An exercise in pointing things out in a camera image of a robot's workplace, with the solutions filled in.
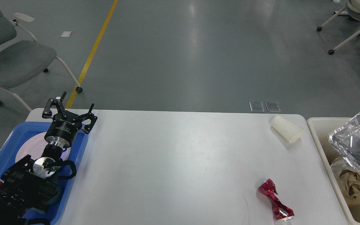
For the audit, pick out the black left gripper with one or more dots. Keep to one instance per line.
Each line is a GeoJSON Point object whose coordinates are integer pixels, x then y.
{"type": "Point", "coordinates": [62, 131]}

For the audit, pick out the pink plate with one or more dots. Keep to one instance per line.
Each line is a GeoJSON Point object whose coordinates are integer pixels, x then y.
{"type": "Point", "coordinates": [31, 148]}

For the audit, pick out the foil and plastic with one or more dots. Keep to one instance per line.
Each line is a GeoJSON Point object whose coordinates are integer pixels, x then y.
{"type": "Point", "coordinates": [337, 166]}

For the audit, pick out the brown paper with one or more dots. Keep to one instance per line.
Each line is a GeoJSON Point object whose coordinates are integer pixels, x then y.
{"type": "Point", "coordinates": [350, 183]}

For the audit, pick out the brown paper bag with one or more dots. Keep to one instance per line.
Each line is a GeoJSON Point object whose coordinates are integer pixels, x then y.
{"type": "Point", "coordinates": [352, 201]}

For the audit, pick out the crushed red can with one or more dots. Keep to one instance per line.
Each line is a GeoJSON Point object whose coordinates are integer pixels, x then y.
{"type": "Point", "coordinates": [281, 212]}

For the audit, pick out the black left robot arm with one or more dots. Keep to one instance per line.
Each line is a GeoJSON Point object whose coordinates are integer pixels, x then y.
{"type": "Point", "coordinates": [33, 183]}

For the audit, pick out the beige plastic bin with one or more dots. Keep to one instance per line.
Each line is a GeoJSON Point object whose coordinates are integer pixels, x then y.
{"type": "Point", "coordinates": [320, 127]}

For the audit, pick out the white foam container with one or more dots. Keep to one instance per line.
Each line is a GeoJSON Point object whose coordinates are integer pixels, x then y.
{"type": "Point", "coordinates": [286, 128]}

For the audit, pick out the white paper scrap on floor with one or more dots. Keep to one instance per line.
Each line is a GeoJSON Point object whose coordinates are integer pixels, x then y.
{"type": "Point", "coordinates": [66, 34]}

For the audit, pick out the grey office chair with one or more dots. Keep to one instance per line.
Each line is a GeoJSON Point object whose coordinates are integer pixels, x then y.
{"type": "Point", "coordinates": [25, 59]}

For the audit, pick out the clear floor socket cover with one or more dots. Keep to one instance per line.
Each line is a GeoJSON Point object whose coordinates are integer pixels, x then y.
{"type": "Point", "coordinates": [256, 107]}
{"type": "Point", "coordinates": [272, 106]}

